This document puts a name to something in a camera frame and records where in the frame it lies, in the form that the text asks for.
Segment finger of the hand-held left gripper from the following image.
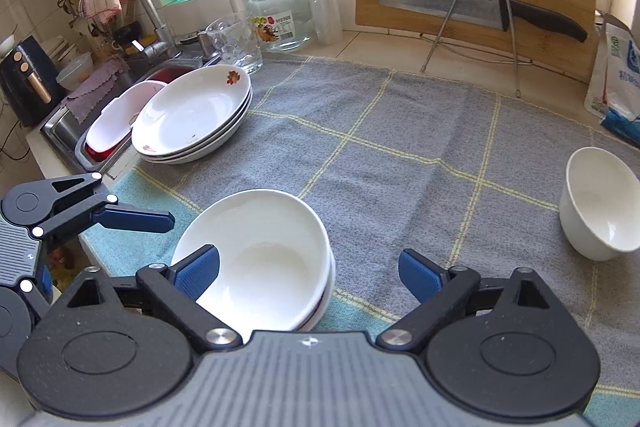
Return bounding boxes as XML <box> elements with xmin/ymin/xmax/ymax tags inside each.
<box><xmin>17</xmin><ymin>252</ymin><xmax>55</xmax><ymax>325</ymax></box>
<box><xmin>31</xmin><ymin>173</ymin><xmax>177</xmax><ymax>240</ymax></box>

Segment grey checked mat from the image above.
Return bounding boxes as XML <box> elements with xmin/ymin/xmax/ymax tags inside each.
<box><xmin>82</xmin><ymin>54</ymin><xmax>640</xmax><ymax>427</ymax></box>

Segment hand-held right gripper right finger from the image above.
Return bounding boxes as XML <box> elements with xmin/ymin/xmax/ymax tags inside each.
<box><xmin>375</xmin><ymin>248</ymin><xmax>567</xmax><ymax>352</ymax></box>

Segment white blue bag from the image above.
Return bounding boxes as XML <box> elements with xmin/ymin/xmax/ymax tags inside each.
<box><xmin>584</xmin><ymin>12</ymin><xmax>640</xmax><ymax>142</ymax></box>

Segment steel faucet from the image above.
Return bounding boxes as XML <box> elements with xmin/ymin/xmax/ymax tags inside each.
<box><xmin>116</xmin><ymin>0</ymin><xmax>182</xmax><ymax>60</ymax></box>

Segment translucent plastic container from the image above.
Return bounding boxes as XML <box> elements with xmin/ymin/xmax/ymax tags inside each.
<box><xmin>55</xmin><ymin>52</ymin><xmax>94</xmax><ymax>92</ymax></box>

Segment white bowl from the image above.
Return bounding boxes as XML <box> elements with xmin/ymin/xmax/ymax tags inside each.
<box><xmin>295</xmin><ymin>252</ymin><xmax>337</xmax><ymax>333</ymax></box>
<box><xmin>559</xmin><ymin>147</ymin><xmax>640</xmax><ymax>262</ymax></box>
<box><xmin>170</xmin><ymin>189</ymin><xmax>337</xmax><ymax>333</ymax></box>

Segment white stacked dishes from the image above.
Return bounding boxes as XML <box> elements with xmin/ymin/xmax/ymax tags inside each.
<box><xmin>42</xmin><ymin>36</ymin><xmax>78</xmax><ymax>68</ymax></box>

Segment black cable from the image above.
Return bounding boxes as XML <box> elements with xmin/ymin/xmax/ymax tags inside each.
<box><xmin>0</xmin><ymin>127</ymin><xmax>31</xmax><ymax>160</ymax></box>

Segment black air fryer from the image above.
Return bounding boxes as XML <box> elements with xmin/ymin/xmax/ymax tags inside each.
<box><xmin>0</xmin><ymin>35</ymin><xmax>63</xmax><ymax>128</ymax></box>

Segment yellow sponge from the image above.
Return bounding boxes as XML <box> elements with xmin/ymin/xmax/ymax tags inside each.
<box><xmin>125</xmin><ymin>34</ymin><xmax>158</xmax><ymax>52</ymax></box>

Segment purple cloth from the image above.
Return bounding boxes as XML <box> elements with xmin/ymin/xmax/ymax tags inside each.
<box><xmin>65</xmin><ymin>59</ymin><xmax>131</xmax><ymax>125</ymax></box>

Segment glass jar with black lid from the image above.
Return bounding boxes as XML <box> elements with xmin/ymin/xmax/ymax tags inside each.
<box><xmin>248</xmin><ymin>0</ymin><xmax>317</xmax><ymax>52</ymax></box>

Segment white fruit print plate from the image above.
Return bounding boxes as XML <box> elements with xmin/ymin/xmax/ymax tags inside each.
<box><xmin>131</xmin><ymin>66</ymin><xmax>252</xmax><ymax>156</ymax></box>
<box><xmin>140</xmin><ymin>99</ymin><xmax>251</xmax><ymax>166</ymax></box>
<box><xmin>134</xmin><ymin>92</ymin><xmax>252</xmax><ymax>160</ymax></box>

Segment clear drinking glass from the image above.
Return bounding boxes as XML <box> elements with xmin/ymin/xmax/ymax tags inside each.
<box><xmin>206</xmin><ymin>12</ymin><xmax>264</xmax><ymax>75</ymax></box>

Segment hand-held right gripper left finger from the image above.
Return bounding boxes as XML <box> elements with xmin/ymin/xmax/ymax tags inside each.
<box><xmin>59</xmin><ymin>245</ymin><xmax>241</xmax><ymax>353</ymax></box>

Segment stainless steel sink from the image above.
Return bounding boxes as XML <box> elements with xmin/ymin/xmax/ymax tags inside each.
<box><xmin>39</xmin><ymin>32</ymin><xmax>223</xmax><ymax>180</ymax></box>

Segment metal sink soap dispenser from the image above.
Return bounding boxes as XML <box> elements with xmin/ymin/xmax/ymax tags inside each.
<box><xmin>196</xmin><ymin>29</ymin><xmax>221</xmax><ymax>60</ymax></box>

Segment metal wire rack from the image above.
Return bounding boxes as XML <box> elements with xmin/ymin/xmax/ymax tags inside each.
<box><xmin>420</xmin><ymin>0</ymin><xmax>536</xmax><ymax>98</ymax></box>

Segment dark utensil holder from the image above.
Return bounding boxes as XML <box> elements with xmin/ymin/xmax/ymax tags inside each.
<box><xmin>107</xmin><ymin>21</ymin><xmax>143</xmax><ymax>52</ymax></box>

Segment red basin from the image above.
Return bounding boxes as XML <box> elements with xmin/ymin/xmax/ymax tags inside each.
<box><xmin>84</xmin><ymin>79</ymin><xmax>168</xmax><ymax>160</ymax></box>

